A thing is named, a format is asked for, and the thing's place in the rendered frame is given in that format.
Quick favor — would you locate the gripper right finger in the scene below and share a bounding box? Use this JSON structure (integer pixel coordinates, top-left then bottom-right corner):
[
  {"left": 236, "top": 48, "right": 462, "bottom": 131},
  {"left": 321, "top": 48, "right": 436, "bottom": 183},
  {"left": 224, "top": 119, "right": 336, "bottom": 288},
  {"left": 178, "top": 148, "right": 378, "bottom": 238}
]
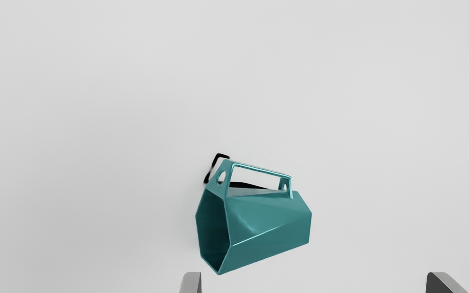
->
[{"left": 426, "top": 272, "right": 468, "bottom": 293}]

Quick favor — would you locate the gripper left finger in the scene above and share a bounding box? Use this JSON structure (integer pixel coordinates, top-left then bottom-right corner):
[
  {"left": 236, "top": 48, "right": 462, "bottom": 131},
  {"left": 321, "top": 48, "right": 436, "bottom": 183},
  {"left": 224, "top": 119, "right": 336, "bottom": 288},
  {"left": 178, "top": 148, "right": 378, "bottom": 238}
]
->
[{"left": 179, "top": 272, "right": 202, "bottom": 293}]

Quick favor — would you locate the teal faceted mug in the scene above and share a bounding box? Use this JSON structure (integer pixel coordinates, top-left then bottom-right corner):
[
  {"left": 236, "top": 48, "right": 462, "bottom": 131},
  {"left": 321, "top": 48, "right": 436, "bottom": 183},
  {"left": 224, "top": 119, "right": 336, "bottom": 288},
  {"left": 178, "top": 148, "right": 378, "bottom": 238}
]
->
[{"left": 195, "top": 158, "right": 313, "bottom": 276}]

